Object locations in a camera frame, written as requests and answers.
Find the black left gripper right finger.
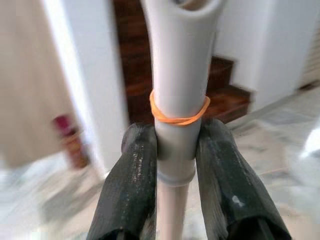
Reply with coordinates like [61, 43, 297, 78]
[195, 119, 292, 240]

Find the dark wooden staircase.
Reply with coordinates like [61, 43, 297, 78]
[113, 0, 253, 126]

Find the dark red container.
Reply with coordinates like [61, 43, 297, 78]
[51, 113, 88, 168]

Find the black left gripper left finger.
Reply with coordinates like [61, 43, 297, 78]
[93, 123, 158, 240]

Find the beige wooden door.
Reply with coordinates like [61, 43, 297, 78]
[0, 0, 83, 168]

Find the orange rubber band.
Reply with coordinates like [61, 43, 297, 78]
[149, 90, 211, 125]

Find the beige broom with white handle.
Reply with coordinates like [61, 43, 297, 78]
[141, 0, 223, 240]

